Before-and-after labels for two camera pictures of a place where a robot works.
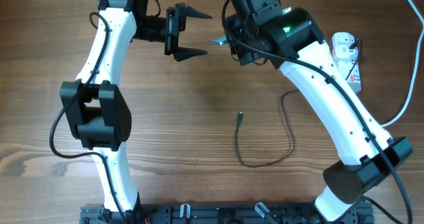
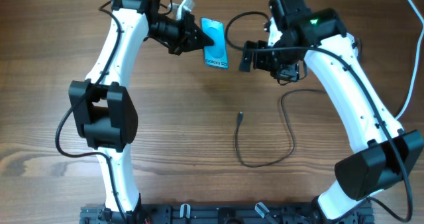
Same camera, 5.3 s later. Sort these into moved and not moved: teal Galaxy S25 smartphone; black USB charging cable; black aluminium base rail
Moved: teal Galaxy S25 smartphone
Not moved: black aluminium base rail; black USB charging cable
